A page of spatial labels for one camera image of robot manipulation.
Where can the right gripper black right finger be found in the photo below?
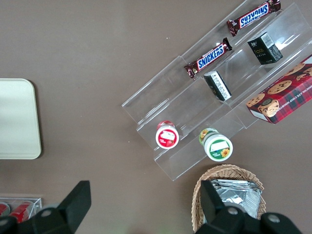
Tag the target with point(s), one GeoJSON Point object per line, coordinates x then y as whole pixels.
{"type": "Point", "coordinates": [214, 209]}

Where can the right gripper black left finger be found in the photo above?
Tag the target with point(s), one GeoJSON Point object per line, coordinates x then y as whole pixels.
{"type": "Point", "coordinates": [73, 207]}

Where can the light tan wicker basket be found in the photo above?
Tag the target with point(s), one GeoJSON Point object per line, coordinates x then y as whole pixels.
{"type": "Point", "coordinates": [197, 195]}

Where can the cream plastic serving tray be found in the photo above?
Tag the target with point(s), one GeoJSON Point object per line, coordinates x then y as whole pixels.
{"type": "Point", "coordinates": [17, 119]}

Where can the stack of foil containers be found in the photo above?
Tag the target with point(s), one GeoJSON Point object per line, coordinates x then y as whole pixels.
{"type": "Point", "coordinates": [241, 197]}

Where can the clear acrylic bottle rack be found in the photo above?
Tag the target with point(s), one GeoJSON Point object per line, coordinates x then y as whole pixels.
{"type": "Point", "coordinates": [36, 204]}

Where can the red cola bottle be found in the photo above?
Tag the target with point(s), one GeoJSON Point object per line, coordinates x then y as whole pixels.
{"type": "Point", "coordinates": [3, 209]}
{"type": "Point", "coordinates": [20, 209]}

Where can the green lid yogurt cup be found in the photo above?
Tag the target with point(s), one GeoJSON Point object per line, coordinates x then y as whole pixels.
{"type": "Point", "coordinates": [218, 147]}

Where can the red lid yogurt cup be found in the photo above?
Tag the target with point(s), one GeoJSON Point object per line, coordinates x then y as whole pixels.
{"type": "Point", "coordinates": [167, 137]}

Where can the clear acrylic stepped stand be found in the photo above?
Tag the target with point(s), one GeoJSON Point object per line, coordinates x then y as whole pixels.
{"type": "Point", "coordinates": [185, 109]}

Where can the small black carton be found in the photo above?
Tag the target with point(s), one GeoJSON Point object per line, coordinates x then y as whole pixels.
{"type": "Point", "coordinates": [218, 86]}
{"type": "Point", "coordinates": [265, 48]}

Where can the red plaid cookie box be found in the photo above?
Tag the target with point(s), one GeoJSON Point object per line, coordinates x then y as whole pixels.
{"type": "Point", "coordinates": [285, 100]}

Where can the Snickers chocolate bar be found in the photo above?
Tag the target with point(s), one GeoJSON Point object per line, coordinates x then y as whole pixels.
{"type": "Point", "coordinates": [209, 58]}
{"type": "Point", "coordinates": [253, 16]}

